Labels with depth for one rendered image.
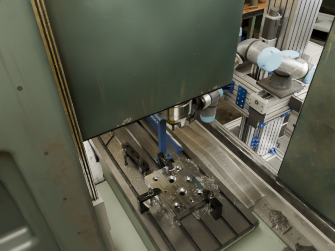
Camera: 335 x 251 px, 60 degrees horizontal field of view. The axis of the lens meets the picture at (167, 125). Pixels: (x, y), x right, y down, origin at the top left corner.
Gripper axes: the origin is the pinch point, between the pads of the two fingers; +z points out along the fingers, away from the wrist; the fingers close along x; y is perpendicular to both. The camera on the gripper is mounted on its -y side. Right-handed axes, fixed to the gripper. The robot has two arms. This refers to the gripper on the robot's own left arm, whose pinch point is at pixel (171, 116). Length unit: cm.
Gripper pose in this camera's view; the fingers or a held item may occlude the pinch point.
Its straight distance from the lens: 124.8
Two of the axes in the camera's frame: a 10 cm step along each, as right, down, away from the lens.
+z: -6.8, 4.4, -5.9
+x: -7.4, -4.4, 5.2
